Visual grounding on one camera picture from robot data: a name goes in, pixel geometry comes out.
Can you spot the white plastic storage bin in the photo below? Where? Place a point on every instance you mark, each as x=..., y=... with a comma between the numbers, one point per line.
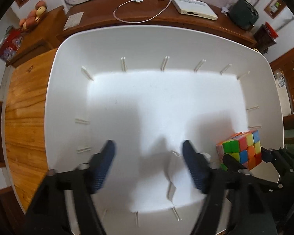
x=149, y=102

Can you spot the multicoloured puzzle cube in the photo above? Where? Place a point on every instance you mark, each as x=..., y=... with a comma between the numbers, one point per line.
x=245, y=146

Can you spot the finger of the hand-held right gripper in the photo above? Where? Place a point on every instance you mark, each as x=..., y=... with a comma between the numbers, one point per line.
x=232, y=162
x=267, y=154

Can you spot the dark basket red lid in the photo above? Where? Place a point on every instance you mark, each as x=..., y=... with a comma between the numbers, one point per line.
x=265, y=38

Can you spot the white set-top box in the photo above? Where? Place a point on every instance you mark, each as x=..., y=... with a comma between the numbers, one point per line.
x=196, y=7

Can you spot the small white figurine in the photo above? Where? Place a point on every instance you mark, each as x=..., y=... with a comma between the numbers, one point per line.
x=224, y=9

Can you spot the pile of peaches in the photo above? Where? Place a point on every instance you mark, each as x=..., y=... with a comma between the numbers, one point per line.
x=35, y=14

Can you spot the dark green toaster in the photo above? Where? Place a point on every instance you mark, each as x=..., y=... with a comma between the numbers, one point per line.
x=243, y=13

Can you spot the small wooden side cabinet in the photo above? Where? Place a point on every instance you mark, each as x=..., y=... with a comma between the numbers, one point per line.
x=39, y=39

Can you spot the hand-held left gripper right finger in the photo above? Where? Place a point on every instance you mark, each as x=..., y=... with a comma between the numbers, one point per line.
x=196, y=166

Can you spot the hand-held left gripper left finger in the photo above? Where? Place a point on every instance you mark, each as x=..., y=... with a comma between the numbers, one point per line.
x=104, y=166

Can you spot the long wooden sideboard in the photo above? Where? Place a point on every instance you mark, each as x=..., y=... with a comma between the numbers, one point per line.
x=161, y=17

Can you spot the red printed box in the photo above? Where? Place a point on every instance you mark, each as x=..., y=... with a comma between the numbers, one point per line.
x=11, y=45

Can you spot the white paper card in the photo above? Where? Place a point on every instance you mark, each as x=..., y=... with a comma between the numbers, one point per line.
x=73, y=20

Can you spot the wooden wall niche small bottles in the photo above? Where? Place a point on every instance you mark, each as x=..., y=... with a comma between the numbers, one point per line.
x=275, y=6

